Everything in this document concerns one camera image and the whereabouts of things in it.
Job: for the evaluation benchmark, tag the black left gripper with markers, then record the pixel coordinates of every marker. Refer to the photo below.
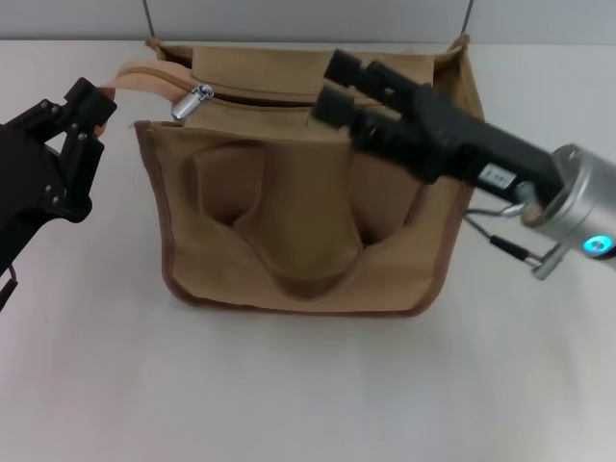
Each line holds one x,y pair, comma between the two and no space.
24,183

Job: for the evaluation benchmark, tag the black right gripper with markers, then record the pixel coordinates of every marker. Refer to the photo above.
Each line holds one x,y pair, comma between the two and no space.
471,149

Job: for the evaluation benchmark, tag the silver metal zipper pull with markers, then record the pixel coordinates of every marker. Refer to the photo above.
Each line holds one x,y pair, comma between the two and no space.
185,107

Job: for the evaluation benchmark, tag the khaki canvas food bag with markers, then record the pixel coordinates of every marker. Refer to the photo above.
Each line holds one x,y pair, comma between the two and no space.
289,231

